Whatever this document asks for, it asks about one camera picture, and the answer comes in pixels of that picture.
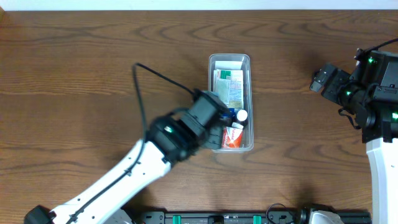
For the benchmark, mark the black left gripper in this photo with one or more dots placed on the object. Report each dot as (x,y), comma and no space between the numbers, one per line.
(206,142)

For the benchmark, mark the blue Kool Fever box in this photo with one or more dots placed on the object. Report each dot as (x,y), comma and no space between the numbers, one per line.
(236,99)

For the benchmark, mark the white green medicine box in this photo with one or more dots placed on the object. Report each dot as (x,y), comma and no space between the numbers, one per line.
(222,80)

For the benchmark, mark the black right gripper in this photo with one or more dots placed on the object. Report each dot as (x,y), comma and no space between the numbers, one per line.
(325,81)

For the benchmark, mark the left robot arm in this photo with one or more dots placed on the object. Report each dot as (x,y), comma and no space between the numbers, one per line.
(103,200)

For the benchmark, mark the clear plastic container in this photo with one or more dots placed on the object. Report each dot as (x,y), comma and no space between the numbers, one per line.
(235,62)

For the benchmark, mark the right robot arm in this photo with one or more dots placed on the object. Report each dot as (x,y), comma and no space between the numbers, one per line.
(378,125)

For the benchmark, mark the red Panadol box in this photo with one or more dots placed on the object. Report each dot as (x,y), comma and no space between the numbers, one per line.
(231,137)

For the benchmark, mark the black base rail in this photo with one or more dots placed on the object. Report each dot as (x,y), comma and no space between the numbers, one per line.
(276,213)

